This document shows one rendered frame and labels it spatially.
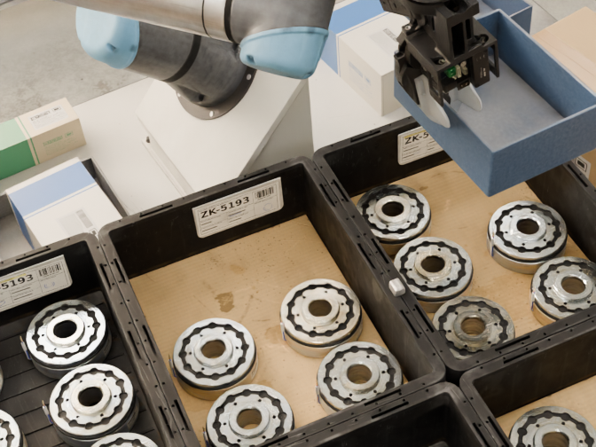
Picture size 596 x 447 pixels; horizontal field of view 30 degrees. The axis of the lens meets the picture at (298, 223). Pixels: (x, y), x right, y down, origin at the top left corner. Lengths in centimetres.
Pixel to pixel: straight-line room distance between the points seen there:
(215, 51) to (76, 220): 32
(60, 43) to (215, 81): 169
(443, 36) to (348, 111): 80
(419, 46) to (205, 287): 51
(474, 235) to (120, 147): 66
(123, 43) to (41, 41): 179
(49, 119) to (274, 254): 54
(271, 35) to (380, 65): 82
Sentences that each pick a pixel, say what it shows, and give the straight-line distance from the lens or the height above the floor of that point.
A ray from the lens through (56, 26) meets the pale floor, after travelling 336.
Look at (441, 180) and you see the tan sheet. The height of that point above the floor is 83.
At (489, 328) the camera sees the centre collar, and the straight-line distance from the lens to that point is 138.
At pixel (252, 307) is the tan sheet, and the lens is 145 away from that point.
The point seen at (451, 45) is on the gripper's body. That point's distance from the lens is 110.
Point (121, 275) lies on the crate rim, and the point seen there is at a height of 92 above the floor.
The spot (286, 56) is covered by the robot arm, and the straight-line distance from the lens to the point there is 103.
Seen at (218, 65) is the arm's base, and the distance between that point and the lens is 163.
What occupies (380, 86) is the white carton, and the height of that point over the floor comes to 76.
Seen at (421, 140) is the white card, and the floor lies 89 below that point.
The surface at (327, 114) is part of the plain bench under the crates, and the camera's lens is 188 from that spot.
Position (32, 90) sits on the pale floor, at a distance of 316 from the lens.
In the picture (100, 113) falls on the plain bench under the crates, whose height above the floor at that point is 70.
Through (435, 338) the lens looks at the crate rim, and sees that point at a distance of 129.
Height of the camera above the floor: 197
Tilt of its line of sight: 48 degrees down
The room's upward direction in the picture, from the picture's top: 6 degrees counter-clockwise
